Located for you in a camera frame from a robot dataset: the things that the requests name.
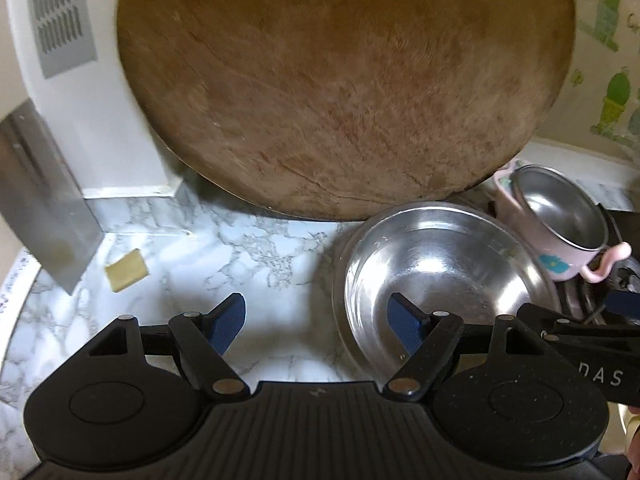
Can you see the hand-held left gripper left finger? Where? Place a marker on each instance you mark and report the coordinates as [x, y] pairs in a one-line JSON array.
[[227, 322]]

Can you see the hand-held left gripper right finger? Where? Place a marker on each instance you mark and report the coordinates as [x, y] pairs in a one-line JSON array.
[[407, 322]]

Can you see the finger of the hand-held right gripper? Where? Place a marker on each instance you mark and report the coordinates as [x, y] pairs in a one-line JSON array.
[[624, 302], [575, 327]]

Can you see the pink steel-lined cup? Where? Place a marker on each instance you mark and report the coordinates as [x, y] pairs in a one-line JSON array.
[[547, 255]]

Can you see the stainless steel bowl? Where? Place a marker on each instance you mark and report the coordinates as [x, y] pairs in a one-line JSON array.
[[450, 250]]

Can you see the black gas stove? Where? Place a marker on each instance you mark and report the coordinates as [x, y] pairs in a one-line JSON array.
[[625, 232]]

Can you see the small beige block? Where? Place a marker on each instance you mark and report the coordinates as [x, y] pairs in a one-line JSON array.
[[127, 270]]

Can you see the white patterned edge tape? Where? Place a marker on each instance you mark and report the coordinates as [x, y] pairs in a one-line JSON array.
[[12, 280]]

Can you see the round wooden cutting board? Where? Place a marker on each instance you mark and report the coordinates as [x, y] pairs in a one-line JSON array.
[[345, 85]]

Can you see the grey vent grille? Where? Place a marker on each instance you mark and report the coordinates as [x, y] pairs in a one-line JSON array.
[[62, 15]]

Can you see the plant wall sticker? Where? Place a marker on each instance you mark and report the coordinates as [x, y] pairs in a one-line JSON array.
[[612, 95]]

